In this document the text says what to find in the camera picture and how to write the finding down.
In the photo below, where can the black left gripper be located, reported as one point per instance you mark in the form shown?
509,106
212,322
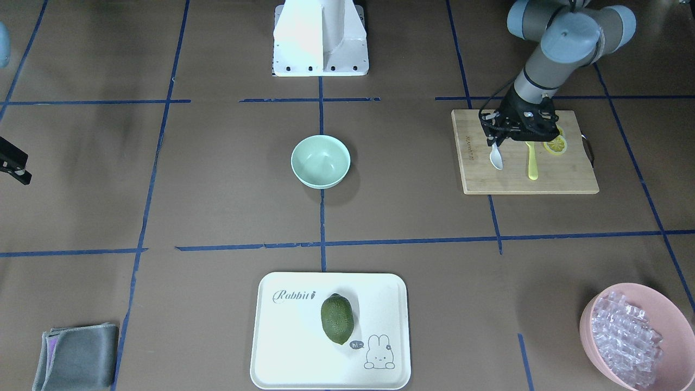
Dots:
512,103

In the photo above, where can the cream rabbit tray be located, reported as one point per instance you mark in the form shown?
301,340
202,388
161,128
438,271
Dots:
291,351

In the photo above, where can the yellow plastic knife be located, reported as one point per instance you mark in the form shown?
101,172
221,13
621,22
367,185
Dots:
533,173

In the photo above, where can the lower lemon slice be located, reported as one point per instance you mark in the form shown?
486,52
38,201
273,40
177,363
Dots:
557,146

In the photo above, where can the clear ice cubes pile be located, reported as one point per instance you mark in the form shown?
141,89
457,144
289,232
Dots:
625,340

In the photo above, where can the pink bowl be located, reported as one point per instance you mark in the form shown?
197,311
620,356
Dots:
676,370

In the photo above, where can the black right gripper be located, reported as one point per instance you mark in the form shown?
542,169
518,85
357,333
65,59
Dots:
12,158

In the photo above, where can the light green bowl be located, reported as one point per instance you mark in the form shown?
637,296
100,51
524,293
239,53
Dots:
320,161

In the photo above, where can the white plastic spoon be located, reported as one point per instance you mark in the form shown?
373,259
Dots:
495,157

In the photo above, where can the grey folded cloth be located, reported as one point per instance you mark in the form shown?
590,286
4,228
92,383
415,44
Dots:
77,358

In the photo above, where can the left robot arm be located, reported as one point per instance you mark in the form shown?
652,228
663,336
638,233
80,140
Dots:
570,35

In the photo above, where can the bamboo cutting board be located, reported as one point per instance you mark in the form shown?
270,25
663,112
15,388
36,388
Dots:
567,173

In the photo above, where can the green avocado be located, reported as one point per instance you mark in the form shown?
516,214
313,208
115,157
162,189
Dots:
337,318

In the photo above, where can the white camera pole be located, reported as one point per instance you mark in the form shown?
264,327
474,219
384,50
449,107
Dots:
320,39

